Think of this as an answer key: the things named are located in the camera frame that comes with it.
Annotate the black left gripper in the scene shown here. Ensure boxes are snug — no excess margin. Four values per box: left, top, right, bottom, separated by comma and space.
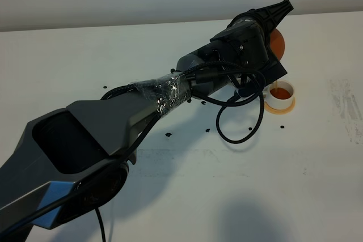
210, 0, 294, 69

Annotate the brown clay teapot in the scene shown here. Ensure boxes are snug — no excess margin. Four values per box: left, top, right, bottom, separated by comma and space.
269, 28, 285, 61

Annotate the near orange cup coaster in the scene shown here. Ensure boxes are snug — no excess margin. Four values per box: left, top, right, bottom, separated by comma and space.
264, 96, 296, 115

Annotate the black left camera cable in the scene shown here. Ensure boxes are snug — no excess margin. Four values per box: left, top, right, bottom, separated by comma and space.
100, 60, 266, 144

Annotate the near white teacup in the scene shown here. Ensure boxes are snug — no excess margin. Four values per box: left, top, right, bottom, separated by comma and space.
264, 80, 294, 101

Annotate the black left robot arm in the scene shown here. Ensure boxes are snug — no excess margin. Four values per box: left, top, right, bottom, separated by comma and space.
1, 0, 293, 241

